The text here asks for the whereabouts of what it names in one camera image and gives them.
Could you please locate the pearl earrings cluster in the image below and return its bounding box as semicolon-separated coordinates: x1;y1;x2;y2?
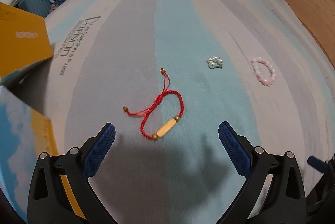
207;56;223;70

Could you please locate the striped bed blanket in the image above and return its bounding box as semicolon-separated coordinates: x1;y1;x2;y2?
33;0;334;223

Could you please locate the pink bead bracelet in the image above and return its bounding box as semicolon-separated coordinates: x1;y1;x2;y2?
250;57;277;87

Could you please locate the wooden headboard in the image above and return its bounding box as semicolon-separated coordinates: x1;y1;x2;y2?
285;0;335;65

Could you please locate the red cord bracelet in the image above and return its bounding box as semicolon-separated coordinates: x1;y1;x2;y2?
122;67;185;141

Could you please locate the white cardboard box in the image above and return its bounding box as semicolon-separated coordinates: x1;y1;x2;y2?
0;1;87;223

